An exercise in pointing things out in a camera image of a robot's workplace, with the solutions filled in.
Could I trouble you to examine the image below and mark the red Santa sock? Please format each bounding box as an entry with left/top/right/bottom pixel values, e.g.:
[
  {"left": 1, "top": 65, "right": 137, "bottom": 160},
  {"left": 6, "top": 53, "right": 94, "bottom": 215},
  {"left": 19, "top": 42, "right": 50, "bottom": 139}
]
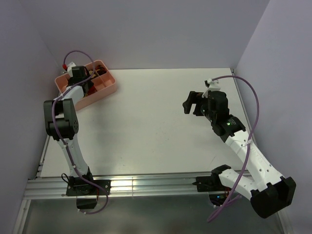
[{"left": 84, "top": 86, "right": 97, "bottom": 97}]

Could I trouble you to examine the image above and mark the aluminium front frame rail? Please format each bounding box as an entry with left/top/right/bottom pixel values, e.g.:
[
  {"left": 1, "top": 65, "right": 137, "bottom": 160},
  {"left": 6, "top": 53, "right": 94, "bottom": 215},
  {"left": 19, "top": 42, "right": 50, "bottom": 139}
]
[{"left": 23, "top": 172, "right": 211, "bottom": 200}]

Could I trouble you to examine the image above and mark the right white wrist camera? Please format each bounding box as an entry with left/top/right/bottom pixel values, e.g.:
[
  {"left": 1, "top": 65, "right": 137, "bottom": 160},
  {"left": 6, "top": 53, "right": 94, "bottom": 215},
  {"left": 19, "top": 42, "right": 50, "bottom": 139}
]
[{"left": 202, "top": 78, "right": 221, "bottom": 98}]

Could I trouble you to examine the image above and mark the pink plastic divided organizer box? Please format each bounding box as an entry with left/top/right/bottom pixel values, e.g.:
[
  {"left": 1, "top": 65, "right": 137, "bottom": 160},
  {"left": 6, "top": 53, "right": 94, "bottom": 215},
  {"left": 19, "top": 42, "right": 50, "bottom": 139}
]
[{"left": 54, "top": 59, "right": 117, "bottom": 112}]

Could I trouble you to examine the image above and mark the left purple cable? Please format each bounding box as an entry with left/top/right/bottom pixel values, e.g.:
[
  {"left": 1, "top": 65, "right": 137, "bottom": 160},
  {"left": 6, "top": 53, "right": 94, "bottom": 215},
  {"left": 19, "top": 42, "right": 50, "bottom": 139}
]
[{"left": 52, "top": 50, "right": 109, "bottom": 215}]

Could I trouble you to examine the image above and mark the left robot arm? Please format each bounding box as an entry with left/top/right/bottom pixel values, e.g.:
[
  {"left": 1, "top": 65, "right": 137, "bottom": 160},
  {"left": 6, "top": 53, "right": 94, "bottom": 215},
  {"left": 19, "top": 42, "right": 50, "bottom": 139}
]
[{"left": 43, "top": 66, "right": 95, "bottom": 195}]

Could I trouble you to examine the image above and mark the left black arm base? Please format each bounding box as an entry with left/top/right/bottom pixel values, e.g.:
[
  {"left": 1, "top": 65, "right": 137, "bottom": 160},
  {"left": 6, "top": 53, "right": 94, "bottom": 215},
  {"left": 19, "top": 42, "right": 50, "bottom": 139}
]
[{"left": 61, "top": 173, "right": 111, "bottom": 213}]

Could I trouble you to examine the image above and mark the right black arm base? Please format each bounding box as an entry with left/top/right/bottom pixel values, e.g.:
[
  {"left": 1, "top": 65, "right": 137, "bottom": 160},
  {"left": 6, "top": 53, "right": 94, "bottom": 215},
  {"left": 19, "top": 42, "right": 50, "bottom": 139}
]
[{"left": 192, "top": 175, "right": 231, "bottom": 207}]

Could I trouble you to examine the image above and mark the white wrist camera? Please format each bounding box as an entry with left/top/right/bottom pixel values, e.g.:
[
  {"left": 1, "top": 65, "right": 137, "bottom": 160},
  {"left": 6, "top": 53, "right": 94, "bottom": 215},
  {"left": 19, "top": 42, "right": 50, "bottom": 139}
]
[
  {"left": 62, "top": 62, "right": 76, "bottom": 77},
  {"left": 202, "top": 78, "right": 221, "bottom": 98}
]

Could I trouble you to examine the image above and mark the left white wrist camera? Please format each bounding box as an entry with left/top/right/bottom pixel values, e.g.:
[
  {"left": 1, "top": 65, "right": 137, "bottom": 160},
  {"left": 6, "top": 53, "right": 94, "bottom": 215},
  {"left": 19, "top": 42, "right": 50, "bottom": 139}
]
[{"left": 62, "top": 62, "right": 76, "bottom": 77}]

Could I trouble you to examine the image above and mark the dark red-black rolled sock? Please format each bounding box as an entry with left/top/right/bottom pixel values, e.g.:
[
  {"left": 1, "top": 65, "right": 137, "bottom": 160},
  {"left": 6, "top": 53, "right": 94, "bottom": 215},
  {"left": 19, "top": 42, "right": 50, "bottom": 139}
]
[{"left": 95, "top": 65, "right": 107, "bottom": 76}]

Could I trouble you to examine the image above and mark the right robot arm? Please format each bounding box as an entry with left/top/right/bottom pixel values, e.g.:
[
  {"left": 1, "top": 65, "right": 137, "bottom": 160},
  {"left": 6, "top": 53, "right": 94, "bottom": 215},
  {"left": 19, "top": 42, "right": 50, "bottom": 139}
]
[{"left": 182, "top": 91, "right": 296, "bottom": 218}]

